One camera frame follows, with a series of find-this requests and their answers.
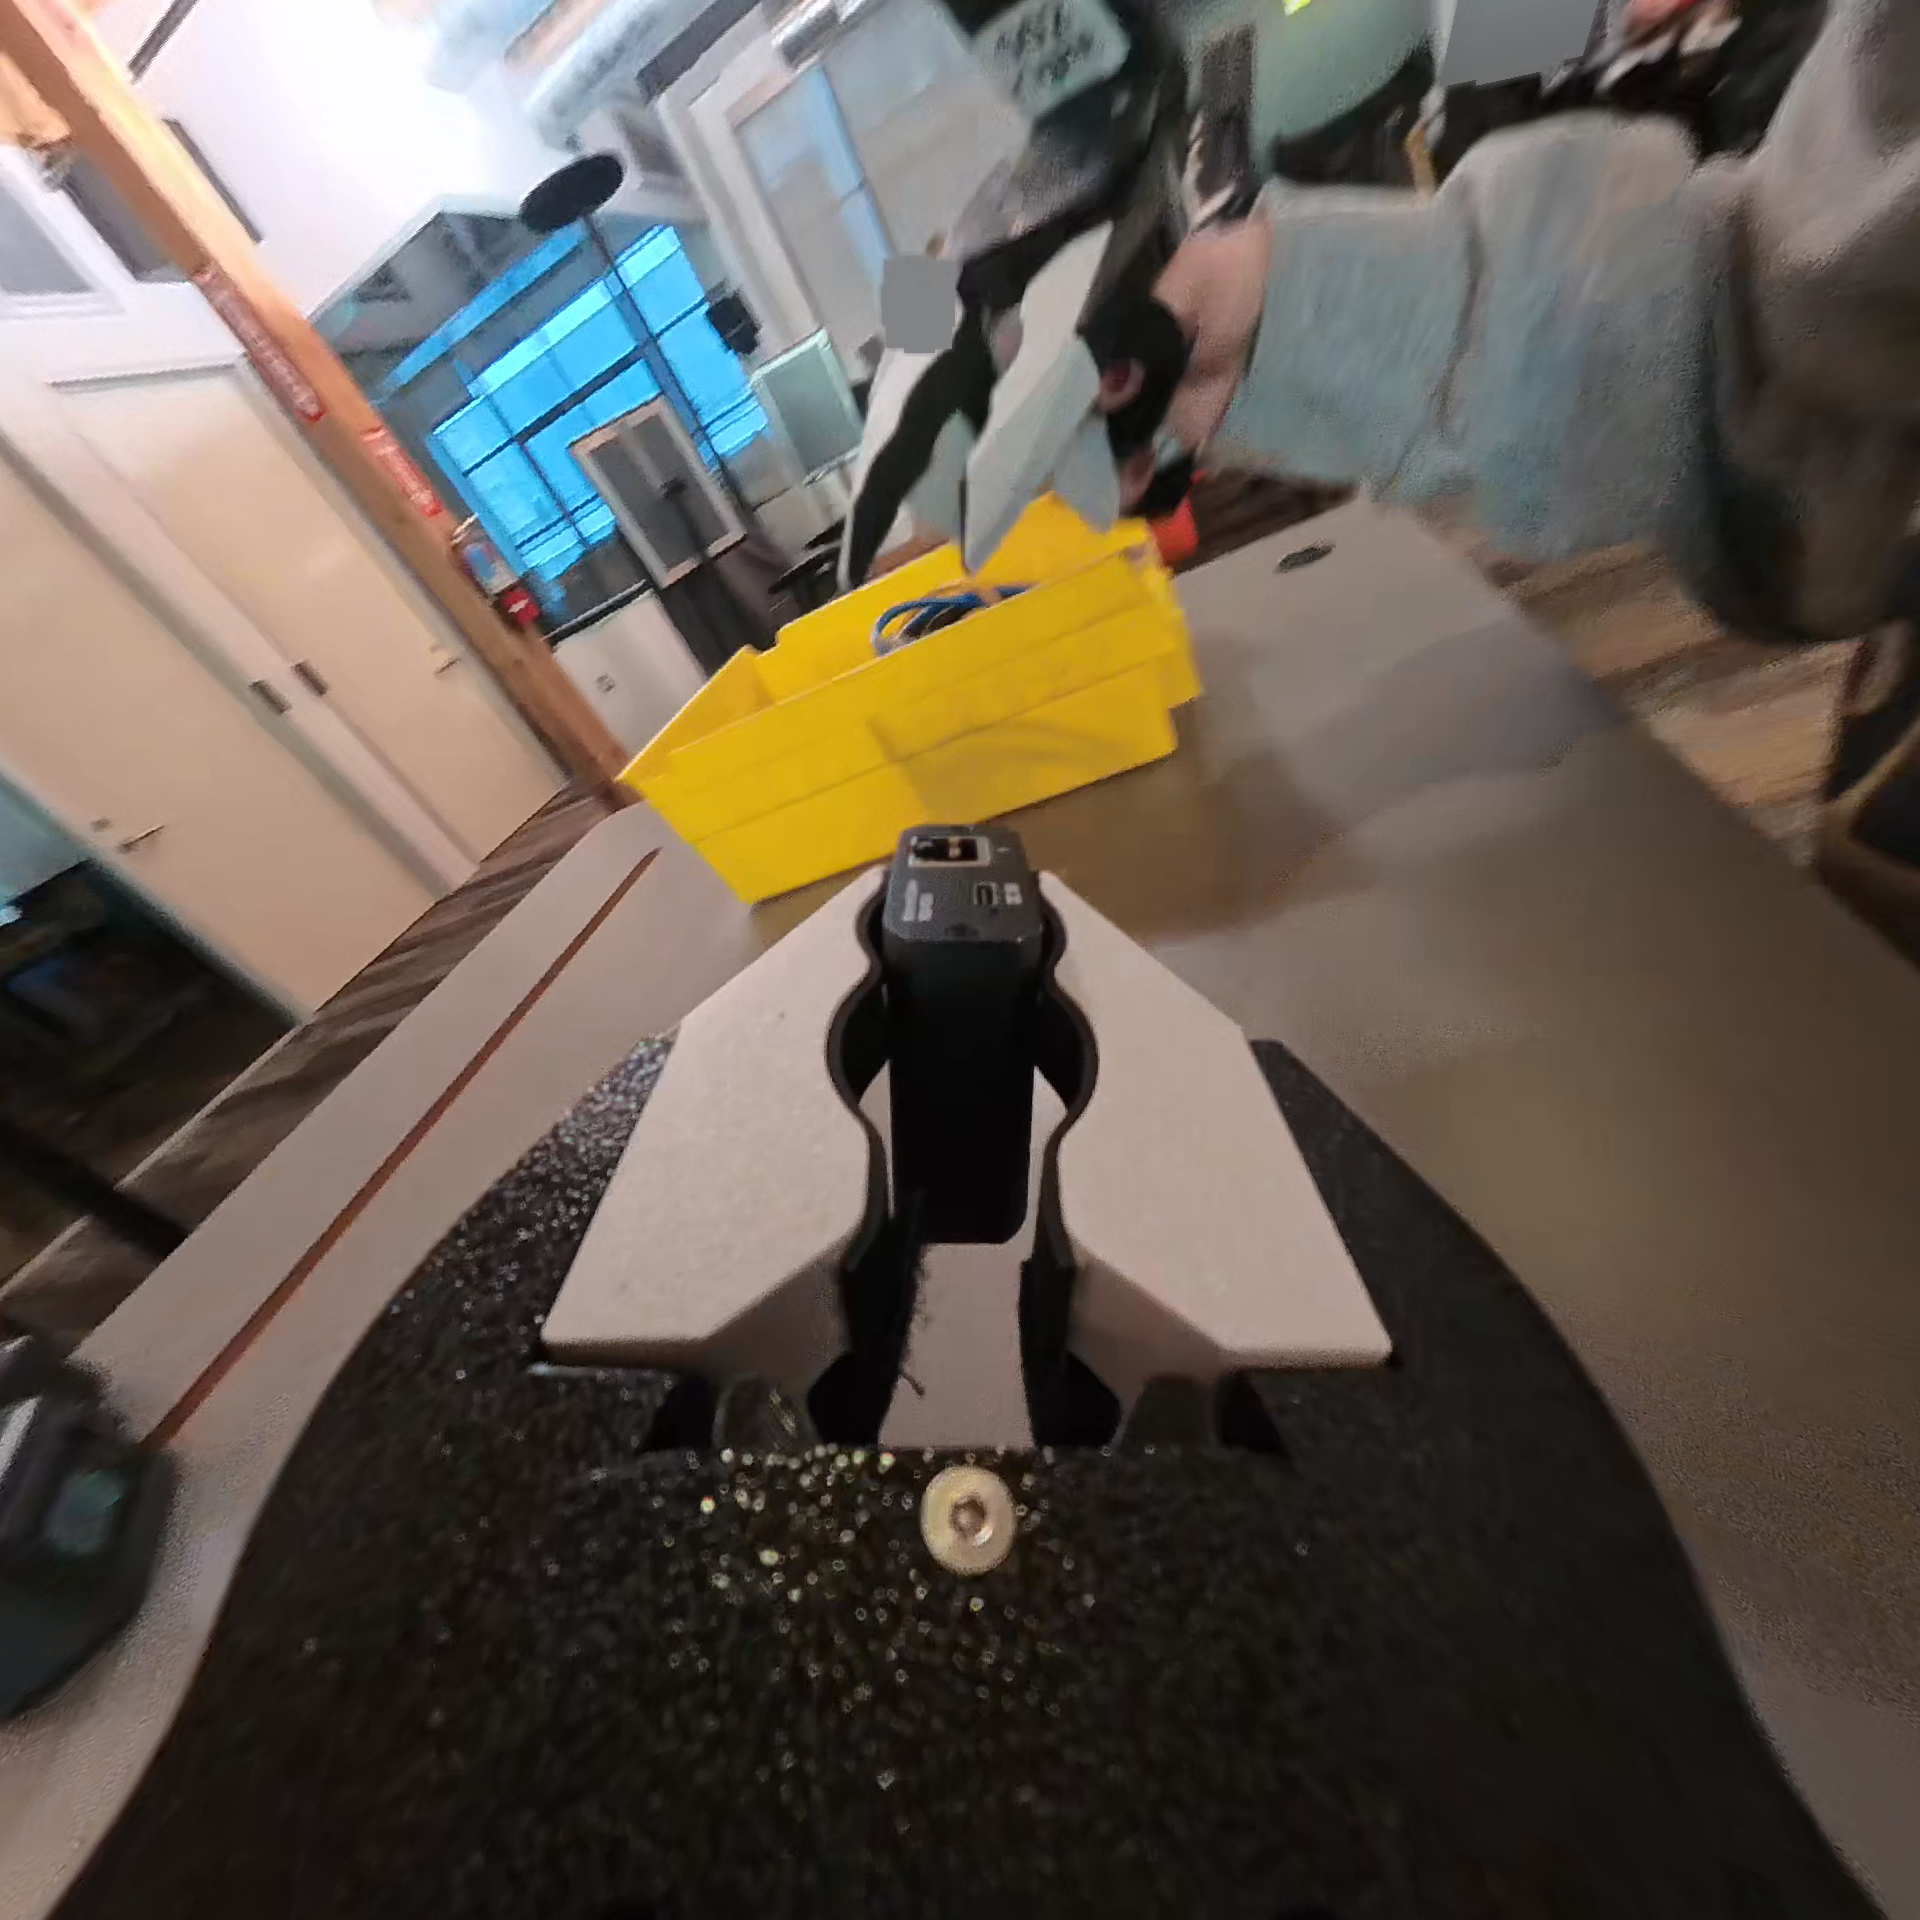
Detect white double doors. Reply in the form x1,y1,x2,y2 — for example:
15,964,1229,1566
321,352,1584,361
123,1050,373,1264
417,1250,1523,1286
0,134,575,1024

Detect person's right hand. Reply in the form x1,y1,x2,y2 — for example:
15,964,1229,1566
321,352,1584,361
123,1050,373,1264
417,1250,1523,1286
1095,209,1280,466

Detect wooden pillar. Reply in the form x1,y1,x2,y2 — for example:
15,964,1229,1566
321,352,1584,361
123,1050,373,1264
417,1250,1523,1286
0,0,633,790

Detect person's right forearm grey sleeve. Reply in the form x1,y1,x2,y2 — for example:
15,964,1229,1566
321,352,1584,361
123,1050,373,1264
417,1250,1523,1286
1200,0,1920,647

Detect white framed pale screen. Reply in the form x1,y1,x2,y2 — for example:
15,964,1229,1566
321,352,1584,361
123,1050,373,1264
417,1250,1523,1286
747,332,865,474

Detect blue cable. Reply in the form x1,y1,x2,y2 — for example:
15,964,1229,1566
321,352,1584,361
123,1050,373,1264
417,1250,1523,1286
872,582,1040,656

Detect black round lamp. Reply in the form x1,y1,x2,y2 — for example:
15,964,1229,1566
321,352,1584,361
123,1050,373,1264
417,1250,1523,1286
518,151,626,234

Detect dark teal battery box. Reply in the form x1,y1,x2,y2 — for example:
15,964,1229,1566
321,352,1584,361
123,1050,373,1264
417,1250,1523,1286
0,1328,175,1720

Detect white framed dark screen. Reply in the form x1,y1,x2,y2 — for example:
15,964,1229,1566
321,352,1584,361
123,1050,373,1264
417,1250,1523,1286
575,407,749,591

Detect black adapter box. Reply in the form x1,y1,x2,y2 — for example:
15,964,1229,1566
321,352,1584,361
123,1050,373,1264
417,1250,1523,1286
875,822,1048,1247

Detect large yellow plastic bin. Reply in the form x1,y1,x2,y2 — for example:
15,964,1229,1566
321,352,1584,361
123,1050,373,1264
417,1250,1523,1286
615,492,1205,908

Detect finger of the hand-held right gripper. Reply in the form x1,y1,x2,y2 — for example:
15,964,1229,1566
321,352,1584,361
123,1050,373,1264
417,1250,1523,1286
958,224,1122,566
837,293,993,591

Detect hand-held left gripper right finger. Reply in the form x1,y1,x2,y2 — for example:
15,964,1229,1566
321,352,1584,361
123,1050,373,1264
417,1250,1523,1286
1016,870,1397,1374

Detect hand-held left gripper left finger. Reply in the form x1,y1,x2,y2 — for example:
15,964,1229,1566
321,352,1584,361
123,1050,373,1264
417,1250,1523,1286
539,884,905,1374

